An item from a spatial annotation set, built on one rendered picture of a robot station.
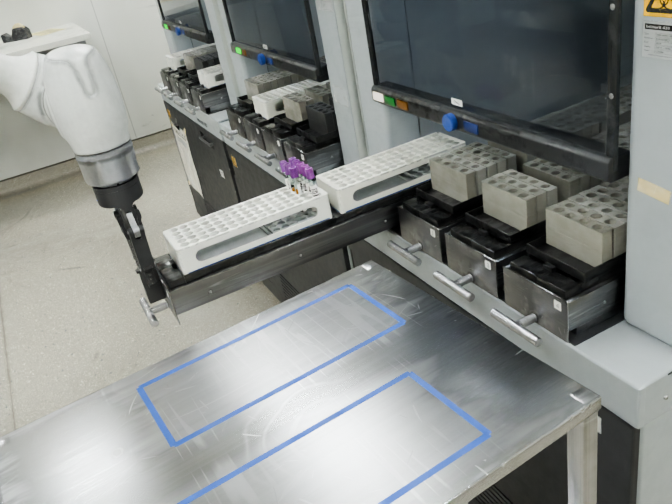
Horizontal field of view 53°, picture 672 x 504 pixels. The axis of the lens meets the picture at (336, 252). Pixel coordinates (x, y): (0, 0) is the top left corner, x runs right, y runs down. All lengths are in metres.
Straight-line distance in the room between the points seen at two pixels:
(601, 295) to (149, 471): 0.64
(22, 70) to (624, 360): 1.01
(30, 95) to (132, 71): 3.54
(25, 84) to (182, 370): 0.54
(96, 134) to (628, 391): 0.84
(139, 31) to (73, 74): 3.65
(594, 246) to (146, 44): 4.01
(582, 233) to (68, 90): 0.77
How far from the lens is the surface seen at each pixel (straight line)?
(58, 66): 1.09
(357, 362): 0.88
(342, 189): 1.26
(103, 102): 1.09
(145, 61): 4.74
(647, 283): 0.99
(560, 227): 1.05
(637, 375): 0.97
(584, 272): 0.99
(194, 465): 0.81
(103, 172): 1.12
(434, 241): 1.21
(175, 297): 1.19
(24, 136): 4.72
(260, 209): 1.24
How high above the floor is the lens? 1.36
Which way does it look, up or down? 28 degrees down
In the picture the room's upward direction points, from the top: 11 degrees counter-clockwise
